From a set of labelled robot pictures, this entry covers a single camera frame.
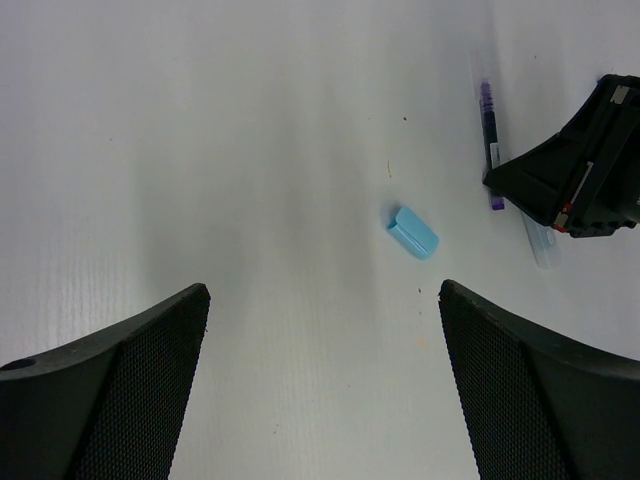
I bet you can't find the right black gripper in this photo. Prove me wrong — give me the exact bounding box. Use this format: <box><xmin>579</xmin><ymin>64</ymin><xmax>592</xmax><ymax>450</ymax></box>
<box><xmin>483</xmin><ymin>74</ymin><xmax>639</xmax><ymax>238</ymax></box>

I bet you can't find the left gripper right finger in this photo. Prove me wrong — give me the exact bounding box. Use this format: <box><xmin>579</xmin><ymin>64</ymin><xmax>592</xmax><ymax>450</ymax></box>
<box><xmin>439</xmin><ymin>280</ymin><xmax>639</xmax><ymax>479</ymax></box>

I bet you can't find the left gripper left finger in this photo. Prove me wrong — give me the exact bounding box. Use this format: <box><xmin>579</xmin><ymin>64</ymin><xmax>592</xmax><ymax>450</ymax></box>
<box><xmin>1</xmin><ymin>284</ymin><xmax>210</xmax><ymax>479</ymax></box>

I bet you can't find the purple pen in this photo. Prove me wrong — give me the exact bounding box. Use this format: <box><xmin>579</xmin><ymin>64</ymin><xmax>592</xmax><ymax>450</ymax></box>
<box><xmin>478</xmin><ymin>80</ymin><xmax>507</xmax><ymax>211</ymax></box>

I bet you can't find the light blue highlighter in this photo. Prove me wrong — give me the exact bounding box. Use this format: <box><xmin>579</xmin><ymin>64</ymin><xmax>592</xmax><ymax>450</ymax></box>
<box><xmin>521</xmin><ymin>213</ymin><xmax>560</xmax><ymax>270</ymax></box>

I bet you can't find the light blue highlighter cap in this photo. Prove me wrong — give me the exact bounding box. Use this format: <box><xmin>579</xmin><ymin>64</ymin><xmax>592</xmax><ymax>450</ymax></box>
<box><xmin>387</xmin><ymin>206</ymin><xmax>440</xmax><ymax>260</ymax></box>

